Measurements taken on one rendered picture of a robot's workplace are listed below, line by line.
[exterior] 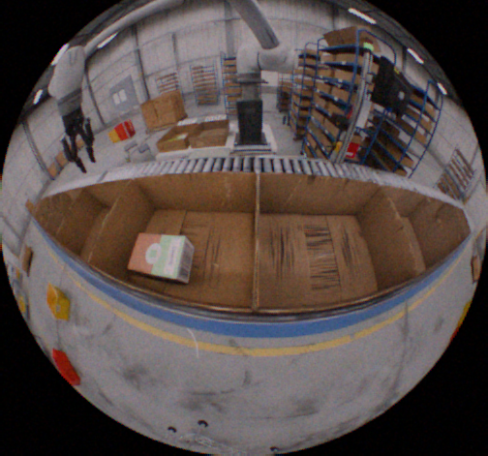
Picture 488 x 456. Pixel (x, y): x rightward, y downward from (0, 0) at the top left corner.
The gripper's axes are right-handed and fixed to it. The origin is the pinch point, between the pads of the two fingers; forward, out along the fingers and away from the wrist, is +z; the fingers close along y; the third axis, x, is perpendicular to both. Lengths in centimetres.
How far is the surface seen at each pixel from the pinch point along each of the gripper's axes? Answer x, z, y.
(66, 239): 12.1, 22.5, -25.3
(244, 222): -61, 7, -4
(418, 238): -137, -22, -13
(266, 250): -68, 5, -13
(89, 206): 11.0, 25.6, -5.2
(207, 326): -55, 7, -34
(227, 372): -81, 94, -91
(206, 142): -33, 28, 71
